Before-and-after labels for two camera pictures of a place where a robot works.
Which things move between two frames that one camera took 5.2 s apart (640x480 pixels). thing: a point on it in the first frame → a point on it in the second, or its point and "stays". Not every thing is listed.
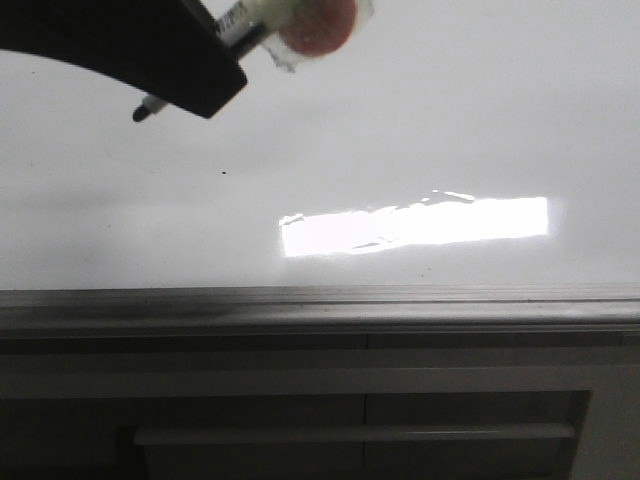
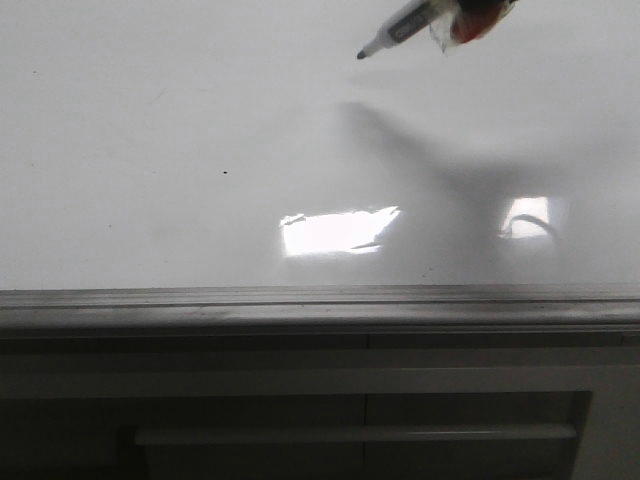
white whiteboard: [465, 166] stays
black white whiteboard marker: [245, 23] → [412, 20]
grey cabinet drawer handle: [352, 431] stays
